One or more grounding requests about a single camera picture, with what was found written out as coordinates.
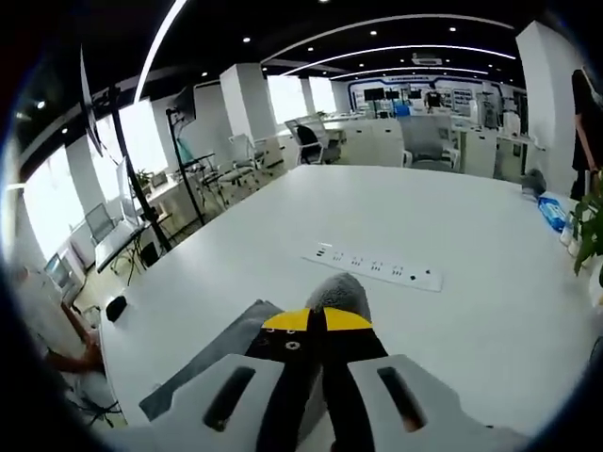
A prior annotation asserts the green potted plant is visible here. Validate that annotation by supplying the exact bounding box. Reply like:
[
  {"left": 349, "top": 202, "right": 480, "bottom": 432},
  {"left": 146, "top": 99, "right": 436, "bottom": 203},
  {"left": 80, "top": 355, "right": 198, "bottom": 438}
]
[{"left": 571, "top": 169, "right": 603, "bottom": 278}]

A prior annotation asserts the monitor on black stand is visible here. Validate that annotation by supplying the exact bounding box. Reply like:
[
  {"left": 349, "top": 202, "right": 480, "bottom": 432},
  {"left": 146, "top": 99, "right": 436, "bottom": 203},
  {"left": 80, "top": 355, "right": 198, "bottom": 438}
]
[{"left": 164, "top": 85, "right": 209, "bottom": 228}]

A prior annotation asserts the white chair with black jacket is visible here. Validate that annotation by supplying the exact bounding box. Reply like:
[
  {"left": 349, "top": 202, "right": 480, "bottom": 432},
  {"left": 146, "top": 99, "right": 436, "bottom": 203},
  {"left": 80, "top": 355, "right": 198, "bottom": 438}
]
[{"left": 284, "top": 117, "right": 344, "bottom": 167}]

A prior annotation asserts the white power strip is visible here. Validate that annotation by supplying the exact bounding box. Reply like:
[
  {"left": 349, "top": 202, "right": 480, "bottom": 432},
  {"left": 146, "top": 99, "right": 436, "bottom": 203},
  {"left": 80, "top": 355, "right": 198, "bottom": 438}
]
[{"left": 301, "top": 240, "right": 445, "bottom": 294}]

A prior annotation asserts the blue wipes packet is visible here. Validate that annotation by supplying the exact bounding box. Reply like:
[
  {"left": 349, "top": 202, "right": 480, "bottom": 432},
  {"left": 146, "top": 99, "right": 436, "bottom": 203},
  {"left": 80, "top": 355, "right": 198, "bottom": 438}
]
[{"left": 535, "top": 191, "right": 575, "bottom": 233}]

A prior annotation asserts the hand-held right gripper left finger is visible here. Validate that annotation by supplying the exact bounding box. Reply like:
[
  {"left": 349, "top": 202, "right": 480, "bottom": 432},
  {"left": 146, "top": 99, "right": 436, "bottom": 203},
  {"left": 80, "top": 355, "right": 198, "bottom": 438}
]
[{"left": 153, "top": 307, "right": 327, "bottom": 452}]

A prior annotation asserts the small black pouch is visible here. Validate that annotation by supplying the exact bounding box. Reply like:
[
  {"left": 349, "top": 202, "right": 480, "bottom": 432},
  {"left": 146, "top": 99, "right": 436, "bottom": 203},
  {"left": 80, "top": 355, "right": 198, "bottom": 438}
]
[{"left": 105, "top": 296, "right": 129, "bottom": 324}]

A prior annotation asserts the grey cloth bundle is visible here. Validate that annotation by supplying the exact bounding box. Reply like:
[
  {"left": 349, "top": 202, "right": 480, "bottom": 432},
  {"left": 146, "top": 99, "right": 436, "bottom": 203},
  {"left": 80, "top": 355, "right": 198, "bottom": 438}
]
[{"left": 521, "top": 168, "right": 548, "bottom": 195}]

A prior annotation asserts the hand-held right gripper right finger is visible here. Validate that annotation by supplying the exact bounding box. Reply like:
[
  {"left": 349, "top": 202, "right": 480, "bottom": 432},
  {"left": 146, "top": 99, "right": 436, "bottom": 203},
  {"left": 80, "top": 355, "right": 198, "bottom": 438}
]
[{"left": 310, "top": 307, "right": 539, "bottom": 452}]

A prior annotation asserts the large screen on stand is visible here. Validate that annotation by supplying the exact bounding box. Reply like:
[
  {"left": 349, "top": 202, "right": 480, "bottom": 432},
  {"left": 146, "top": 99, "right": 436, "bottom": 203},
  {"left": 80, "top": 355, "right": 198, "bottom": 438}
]
[{"left": 76, "top": 43, "right": 174, "bottom": 254}]

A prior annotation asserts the grey towel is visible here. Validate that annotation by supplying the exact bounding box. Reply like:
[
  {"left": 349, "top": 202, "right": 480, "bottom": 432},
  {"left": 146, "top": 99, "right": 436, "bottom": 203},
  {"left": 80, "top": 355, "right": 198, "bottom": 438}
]
[{"left": 139, "top": 271, "right": 374, "bottom": 423}]

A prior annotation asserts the white board panel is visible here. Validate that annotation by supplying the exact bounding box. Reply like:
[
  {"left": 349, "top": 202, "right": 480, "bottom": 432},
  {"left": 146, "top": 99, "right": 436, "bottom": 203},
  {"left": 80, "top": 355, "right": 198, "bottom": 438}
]
[{"left": 114, "top": 156, "right": 139, "bottom": 228}]

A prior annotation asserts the grey mesh office chair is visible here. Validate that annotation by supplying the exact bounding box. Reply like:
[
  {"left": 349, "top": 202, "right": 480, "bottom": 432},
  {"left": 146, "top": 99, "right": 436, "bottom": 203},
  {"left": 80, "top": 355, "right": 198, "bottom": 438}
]
[{"left": 399, "top": 114, "right": 462, "bottom": 171}]

